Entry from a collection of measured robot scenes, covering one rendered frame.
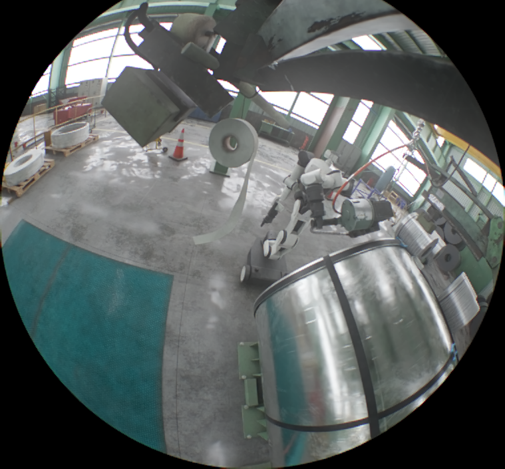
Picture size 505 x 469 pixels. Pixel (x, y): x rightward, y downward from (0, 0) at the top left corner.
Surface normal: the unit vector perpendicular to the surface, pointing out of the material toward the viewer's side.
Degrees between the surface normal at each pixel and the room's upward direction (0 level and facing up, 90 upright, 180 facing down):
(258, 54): 90
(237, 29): 91
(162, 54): 90
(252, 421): 0
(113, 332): 0
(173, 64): 90
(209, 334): 0
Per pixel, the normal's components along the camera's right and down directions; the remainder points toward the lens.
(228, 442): 0.33, -0.74
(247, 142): -0.33, 0.48
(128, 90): 0.07, 0.64
